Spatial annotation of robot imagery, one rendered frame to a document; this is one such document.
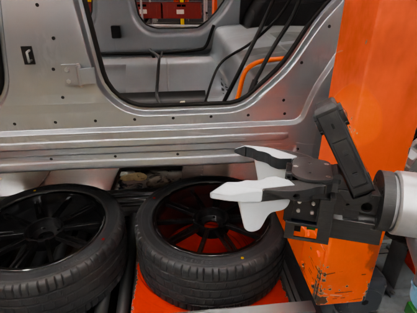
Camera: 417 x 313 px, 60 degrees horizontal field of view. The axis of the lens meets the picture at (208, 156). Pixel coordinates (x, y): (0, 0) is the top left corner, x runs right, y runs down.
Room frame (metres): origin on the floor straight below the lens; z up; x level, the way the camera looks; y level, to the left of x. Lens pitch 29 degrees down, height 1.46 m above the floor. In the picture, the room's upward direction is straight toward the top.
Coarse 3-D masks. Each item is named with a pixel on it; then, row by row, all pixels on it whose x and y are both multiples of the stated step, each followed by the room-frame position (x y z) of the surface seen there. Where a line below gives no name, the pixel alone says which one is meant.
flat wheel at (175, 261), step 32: (160, 192) 1.41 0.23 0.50; (192, 192) 1.44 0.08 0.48; (160, 224) 1.22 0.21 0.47; (224, 224) 1.20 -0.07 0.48; (160, 256) 0.99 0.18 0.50; (192, 256) 0.99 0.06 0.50; (224, 256) 0.99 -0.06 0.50; (256, 256) 0.99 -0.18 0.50; (160, 288) 0.99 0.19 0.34; (192, 288) 0.93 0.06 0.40; (224, 288) 0.92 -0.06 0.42; (256, 288) 0.97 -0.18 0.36
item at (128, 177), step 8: (120, 168) 2.45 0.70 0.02; (128, 168) 2.47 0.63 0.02; (136, 168) 2.47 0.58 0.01; (144, 168) 2.47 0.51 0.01; (152, 168) 2.47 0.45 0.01; (160, 168) 2.47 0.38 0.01; (168, 168) 2.47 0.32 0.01; (176, 168) 2.47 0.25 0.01; (120, 176) 2.37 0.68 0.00; (128, 176) 2.36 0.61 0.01; (136, 176) 2.36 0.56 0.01; (144, 176) 2.36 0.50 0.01; (152, 176) 2.37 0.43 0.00; (168, 176) 2.37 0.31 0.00; (176, 176) 2.37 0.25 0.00; (112, 184) 2.20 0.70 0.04; (120, 184) 2.25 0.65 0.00; (128, 184) 2.25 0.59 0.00; (136, 184) 2.25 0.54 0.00; (144, 184) 2.25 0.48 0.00
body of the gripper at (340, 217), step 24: (288, 168) 0.39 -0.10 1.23; (312, 168) 0.37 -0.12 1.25; (336, 168) 0.37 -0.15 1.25; (336, 192) 0.34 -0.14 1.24; (384, 192) 0.33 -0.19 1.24; (288, 216) 0.35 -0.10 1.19; (312, 216) 0.34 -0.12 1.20; (336, 216) 0.34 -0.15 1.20; (360, 216) 0.34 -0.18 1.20; (384, 216) 0.31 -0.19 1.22; (312, 240) 0.33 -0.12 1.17; (360, 240) 0.33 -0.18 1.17
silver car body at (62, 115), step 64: (0, 0) 1.23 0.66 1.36; (64, 0) 1.23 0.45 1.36; (128, 0) 2.97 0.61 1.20; (256, 0) 2.98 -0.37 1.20; (320, 0) 2.84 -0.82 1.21; (0, 64) 1.22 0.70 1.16; (64, 64) 1.22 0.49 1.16; (128, 64) 2.07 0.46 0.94; (192, 64) 2.09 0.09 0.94; (256, 64) 1.68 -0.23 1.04; (320, 64) 1.32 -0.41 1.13; (0, 128) 1.20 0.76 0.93; (64, 128) 1.22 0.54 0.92; (128, 128) 1.24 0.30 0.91; (192, 128) 1.25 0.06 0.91; (256, 128) 1.27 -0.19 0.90
